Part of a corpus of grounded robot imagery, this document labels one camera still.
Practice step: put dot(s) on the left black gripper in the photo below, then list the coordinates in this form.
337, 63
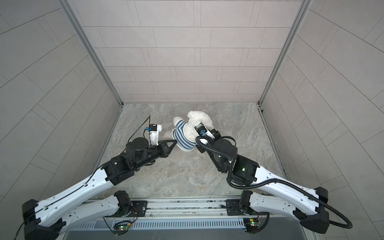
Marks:
162, 147

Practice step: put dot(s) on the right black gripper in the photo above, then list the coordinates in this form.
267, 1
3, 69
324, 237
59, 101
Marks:
200, 149

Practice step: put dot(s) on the blue white striped sweater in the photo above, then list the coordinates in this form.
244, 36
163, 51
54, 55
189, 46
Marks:
178, 134

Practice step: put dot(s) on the white teddy bear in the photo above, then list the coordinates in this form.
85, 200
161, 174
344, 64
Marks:
194, 117

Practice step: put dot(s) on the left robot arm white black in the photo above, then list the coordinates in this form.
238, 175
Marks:
49, 218

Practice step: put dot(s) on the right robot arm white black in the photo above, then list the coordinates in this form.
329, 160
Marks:
263, 191

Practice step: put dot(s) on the right green circuit board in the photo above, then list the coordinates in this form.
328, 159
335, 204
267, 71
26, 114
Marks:
251, 225

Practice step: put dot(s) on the green circuit board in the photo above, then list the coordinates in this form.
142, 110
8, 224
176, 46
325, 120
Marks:
251, 225
121, 228

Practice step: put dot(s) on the left green circuit board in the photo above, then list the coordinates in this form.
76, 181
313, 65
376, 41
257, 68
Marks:
121, 228

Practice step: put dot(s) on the right corner aluminium profile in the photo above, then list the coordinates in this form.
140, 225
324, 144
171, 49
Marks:
284, 52

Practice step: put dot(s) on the corner aluminium profile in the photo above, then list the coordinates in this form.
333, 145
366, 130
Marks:
284, 52
69, 13

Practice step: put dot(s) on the left corner aluminium profile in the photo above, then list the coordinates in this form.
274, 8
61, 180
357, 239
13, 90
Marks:
69, 13

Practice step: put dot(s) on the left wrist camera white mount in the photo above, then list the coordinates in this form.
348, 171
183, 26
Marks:
154, 130

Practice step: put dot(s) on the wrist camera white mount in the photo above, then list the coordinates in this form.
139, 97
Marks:
207, 133
154, 130

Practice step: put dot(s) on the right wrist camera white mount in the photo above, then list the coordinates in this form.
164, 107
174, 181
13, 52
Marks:
207, 133

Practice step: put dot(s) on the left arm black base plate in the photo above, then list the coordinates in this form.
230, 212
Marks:
138, 209

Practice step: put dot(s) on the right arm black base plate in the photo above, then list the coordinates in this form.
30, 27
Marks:
238, 207

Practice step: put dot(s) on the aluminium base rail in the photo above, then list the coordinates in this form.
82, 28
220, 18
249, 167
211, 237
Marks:
192, 208

